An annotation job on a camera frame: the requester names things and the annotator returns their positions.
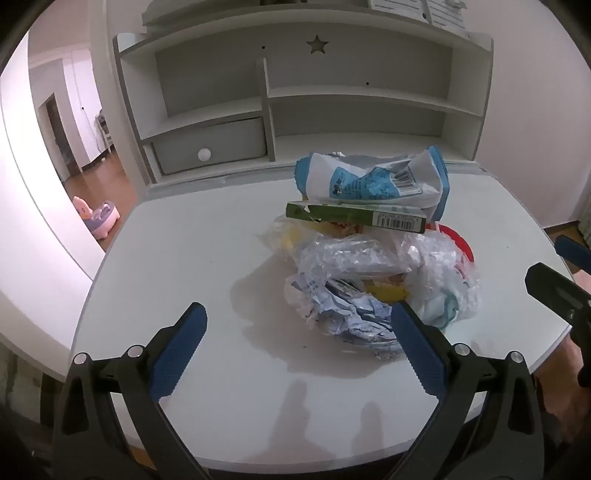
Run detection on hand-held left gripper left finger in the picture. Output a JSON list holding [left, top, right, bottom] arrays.
[[52, 302, 208, 480]]

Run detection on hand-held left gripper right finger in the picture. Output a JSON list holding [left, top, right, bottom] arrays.
[[390, 301, 546, 480]]

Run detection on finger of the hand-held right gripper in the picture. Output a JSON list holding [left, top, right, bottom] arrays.
[[525, 262, 591, 325], [554, 234, 591, 269]]

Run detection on pale blue packet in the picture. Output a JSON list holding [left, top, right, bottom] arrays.
[[284, 272, 407, 357]]

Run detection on small yellow wrapper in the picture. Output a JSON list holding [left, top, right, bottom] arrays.
[[365, 284, 411, 304]]

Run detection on white translucent plastic bag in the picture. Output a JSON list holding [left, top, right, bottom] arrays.
[[397, 228, 482, 330]]

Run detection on red plastic item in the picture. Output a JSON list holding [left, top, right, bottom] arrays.
[[427, 223, 476, 278]]

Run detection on crumpled clear plastic wrap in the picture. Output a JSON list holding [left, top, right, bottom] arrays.
[[298, 233, 419, 283]]

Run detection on pink purple child potty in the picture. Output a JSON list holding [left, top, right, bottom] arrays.
[[72, 196, 122, 239]]

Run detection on green cardboard box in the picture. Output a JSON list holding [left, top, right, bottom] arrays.
[[285, 202, 428, 234]]

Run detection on blue white snack bag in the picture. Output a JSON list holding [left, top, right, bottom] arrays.
[[294, 147, 451, 222]]

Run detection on grey drawer with round knob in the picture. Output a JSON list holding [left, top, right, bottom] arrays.
[[151, 117, 269, 175]]

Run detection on white desk shelf unit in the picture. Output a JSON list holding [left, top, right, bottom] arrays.
[[113, 0, 494, 185]]

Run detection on white papers on shelf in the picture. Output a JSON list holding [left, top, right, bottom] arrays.
[[369, 0, 468, 34]]

